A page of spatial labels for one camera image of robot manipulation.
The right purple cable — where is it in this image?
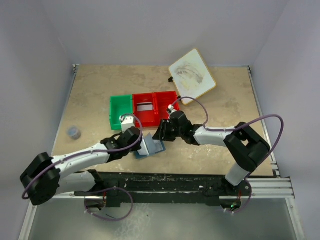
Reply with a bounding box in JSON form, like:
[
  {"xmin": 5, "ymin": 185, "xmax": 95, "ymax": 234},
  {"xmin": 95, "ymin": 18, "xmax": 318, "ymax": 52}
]
[{"xmin": 167, "ymin": 96, "xmax": 286, "ymax": 216}]

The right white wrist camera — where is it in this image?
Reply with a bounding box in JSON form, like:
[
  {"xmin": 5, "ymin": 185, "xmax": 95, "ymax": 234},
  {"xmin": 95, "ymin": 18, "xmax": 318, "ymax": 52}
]
[{"xmin": 166, "ymin": 104, "xmax": 176, "ymax": 115}]

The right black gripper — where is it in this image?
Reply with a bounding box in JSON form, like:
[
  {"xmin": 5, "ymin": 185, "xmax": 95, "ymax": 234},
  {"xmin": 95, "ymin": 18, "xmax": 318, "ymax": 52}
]
[{"xmin": 152, "ymin": 119, "xmax": 184, "ymax": 143}]

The purple cable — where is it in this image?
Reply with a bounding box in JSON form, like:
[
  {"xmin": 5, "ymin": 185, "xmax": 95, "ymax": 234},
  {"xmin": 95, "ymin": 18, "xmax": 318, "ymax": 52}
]
[
  {"xmin": 167, "ymin": 96, "xmax": 286, "ymax": 216},
  {"xmin": 21, "ymin": 114, "xmax": 144, "ymax": 222}
]

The white credit card magnetic stripe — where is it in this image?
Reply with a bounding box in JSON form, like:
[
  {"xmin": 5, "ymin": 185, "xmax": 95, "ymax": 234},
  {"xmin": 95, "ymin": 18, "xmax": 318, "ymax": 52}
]
[{"xmin": 136, "ymin": 102, "xmax": 154, "ymax": 112}]

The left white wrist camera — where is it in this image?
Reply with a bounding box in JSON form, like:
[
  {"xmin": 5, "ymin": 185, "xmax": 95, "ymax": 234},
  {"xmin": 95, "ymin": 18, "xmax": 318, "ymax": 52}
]
[{"xmin": 119, "ymin": 115, "xmax": 136, "ymax": 133}]

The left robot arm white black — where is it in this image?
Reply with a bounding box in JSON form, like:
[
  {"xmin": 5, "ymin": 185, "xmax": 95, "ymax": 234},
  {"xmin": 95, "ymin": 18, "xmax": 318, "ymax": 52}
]
[{"xmin": 20, "ymin": 127, "xmax": 142, "ymax": 206}]

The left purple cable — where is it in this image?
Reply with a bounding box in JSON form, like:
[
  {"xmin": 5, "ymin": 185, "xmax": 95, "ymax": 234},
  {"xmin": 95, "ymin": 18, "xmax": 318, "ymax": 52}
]
[{"xmin": 21, "ymin": 114, "xmax": 144, "ymax": 222}]

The red double plastic bin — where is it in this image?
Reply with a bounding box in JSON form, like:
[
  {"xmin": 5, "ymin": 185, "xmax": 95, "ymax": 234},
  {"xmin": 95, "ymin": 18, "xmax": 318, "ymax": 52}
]
[{"xmin": 132, "ymin": 91, "xmax": 178, "ymax": 128}]

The green plastic bin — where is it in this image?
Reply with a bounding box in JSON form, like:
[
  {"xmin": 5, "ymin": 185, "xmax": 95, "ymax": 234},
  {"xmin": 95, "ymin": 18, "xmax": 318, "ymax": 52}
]
[{"xmin": 109, "ymin": 94, "xmax": 133, "ymax": 130}]

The white board wooden frame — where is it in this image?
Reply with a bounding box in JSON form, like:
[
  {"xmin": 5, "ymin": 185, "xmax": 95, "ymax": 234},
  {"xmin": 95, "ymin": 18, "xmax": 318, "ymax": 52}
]
[{"xmin": 168, "ymin": 48, "xmax": 217, "ymax": 106}]

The blue card holder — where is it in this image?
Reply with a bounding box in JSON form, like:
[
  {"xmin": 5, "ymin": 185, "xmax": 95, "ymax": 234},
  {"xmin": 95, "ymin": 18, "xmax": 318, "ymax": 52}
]
[{"xmin": 134, "ymin": 133, "xmax": 166, "ymax": 159}]

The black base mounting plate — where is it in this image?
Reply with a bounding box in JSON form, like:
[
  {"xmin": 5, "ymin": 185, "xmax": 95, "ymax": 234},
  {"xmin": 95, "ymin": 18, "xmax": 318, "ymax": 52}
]
[{"xmin": 75, "ymin": 170, "xmax": 252, "ymax": 208}]

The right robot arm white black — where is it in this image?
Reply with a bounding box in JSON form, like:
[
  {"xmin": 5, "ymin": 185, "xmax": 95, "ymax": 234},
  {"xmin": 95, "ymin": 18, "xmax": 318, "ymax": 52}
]
[{"xmin": 152, "ymin": 110, "xmax": 271, "ymax": 196}]

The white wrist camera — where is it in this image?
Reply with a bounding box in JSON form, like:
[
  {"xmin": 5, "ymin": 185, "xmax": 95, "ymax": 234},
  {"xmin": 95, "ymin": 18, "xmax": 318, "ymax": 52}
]
[
  {"xmin": 119, "ymin": 115, "xmax": 136, "ymax": 133},
  {"xmin": 166, "ymin": 104, "xmax": 176, "ymax": 115}
]

